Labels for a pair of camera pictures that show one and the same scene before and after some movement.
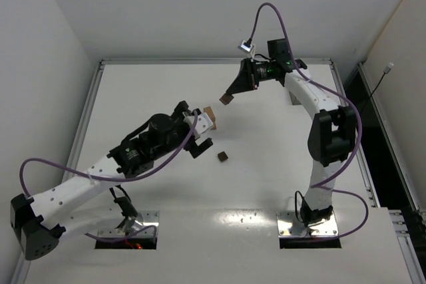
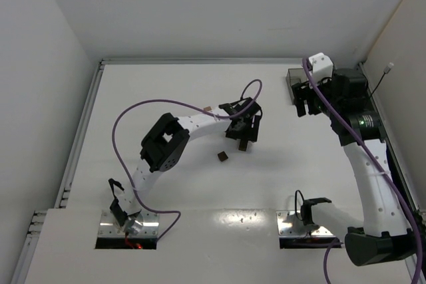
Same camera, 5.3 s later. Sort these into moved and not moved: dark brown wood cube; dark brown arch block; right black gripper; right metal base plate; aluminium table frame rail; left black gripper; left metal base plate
Moved: left black gripper; dark brown arch block; right black gripper
Not moved: left metal base plate; aluminium table frame rail; dark brown wood cube; right metal base plate
